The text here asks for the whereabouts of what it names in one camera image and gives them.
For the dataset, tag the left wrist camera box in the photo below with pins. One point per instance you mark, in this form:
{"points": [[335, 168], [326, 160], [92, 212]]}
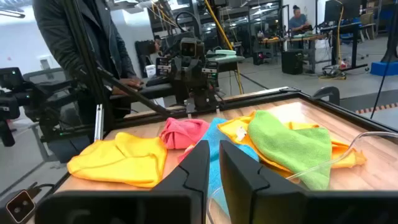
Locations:
{"points": [[188, 48]]}

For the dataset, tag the blue foam block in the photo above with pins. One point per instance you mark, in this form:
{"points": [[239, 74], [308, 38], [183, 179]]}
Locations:
{"points": [[384, 68]]}

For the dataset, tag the wooden work table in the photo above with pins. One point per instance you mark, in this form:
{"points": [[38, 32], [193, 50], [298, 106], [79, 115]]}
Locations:
{"points": [[304, 39]]}

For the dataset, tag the black table clamp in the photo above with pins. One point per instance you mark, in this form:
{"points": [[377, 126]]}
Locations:
{"points": [[325, 91]]}

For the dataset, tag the black floor stand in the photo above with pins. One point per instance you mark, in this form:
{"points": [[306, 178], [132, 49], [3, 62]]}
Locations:
{"points": [[391, 31]]}

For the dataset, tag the mint green stapler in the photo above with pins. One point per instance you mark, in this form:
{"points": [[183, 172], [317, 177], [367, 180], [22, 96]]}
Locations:
{"points": [[225, 53]]}

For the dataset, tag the clear plastic bin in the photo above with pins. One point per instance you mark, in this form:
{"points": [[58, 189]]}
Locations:
{"points": [[382, 134]]}

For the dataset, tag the silver metal bracket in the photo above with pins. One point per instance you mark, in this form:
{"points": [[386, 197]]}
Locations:
{"points": [[99, 124]]}

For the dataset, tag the black standing desk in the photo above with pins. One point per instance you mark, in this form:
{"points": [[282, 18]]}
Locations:
{"points": [[354, 46]]}

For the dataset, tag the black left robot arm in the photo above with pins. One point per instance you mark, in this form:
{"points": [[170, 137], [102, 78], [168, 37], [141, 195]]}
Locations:
{"points": [[199, 99]]}

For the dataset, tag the person's hand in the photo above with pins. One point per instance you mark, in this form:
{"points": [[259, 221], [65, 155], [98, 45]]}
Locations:
{"points": [[132, 83]]}

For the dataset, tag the blue microfiber towel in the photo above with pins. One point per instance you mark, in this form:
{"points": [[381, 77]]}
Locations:
{"points": [[214, 133]]}

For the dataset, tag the white cup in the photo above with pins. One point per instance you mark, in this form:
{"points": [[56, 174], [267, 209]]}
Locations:
{"points": [[150, 71]]}

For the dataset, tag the pink microfiber towel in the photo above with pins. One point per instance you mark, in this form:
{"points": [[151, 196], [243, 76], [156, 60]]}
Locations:
{"points": [[183, 133], [186, 153]]}

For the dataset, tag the small table camera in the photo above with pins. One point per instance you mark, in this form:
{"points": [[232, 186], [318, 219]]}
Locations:
{"points": [[20, 206]]}

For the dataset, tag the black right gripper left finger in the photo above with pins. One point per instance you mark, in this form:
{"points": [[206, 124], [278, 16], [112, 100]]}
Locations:
{"points": [[192, 174]]}

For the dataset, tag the green microfiber towel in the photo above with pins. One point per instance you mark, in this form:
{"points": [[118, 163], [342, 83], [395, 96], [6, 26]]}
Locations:
{"points": [[286, 146]]}

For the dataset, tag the orange microfiber towel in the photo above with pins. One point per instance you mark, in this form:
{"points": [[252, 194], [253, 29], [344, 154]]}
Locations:
{"points": [[233, 127]]}

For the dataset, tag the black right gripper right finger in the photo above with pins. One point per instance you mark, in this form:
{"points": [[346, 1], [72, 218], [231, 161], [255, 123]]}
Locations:
{"points": [[239, 174]]}

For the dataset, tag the black office chair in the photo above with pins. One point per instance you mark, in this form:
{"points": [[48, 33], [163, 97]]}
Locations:
{"points": [[18, 93]]}

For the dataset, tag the black mat with striped edge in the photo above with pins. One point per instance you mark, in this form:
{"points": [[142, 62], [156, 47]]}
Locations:
{"points": [[373, 99]]}

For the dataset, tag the yellow microfiber towel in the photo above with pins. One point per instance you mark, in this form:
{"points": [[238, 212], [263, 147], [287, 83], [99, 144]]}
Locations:
{"points": [[124, 161]]}

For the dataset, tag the black computer tower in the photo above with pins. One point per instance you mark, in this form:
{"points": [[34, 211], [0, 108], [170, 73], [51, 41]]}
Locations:
{"points": [[292, 62]]}

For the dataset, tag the black computer monitor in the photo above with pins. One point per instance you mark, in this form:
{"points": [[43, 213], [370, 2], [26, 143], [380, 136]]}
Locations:
{"points": [[334, 11]]}

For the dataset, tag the person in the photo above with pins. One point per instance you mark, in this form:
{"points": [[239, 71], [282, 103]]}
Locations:
{"points": [[157, 42], [298, 21], [62, 37]]}

